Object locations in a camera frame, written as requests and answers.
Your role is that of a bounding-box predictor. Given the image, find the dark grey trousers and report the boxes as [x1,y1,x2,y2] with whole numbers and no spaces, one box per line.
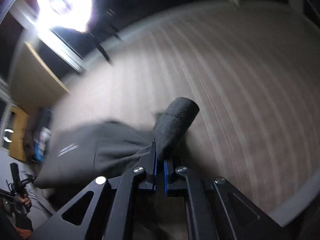
[34,97,200,189]

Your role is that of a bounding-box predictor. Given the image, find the person's left hand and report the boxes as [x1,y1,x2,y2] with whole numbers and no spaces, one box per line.
[14,194,31,215]

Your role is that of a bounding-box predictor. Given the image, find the bright ring light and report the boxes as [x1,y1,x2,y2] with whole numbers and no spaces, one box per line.
[37,0,93,33]

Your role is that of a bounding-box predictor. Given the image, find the pink plaid bed sheet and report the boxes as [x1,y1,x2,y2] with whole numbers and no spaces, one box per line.
[50,1,319,226]

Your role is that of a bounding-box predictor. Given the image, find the white window frame post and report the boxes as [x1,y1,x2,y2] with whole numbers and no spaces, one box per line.
[34,23,86,73]

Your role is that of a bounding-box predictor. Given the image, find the light wooden headboard panel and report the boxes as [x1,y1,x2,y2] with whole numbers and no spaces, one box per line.
[9,42,69,113]

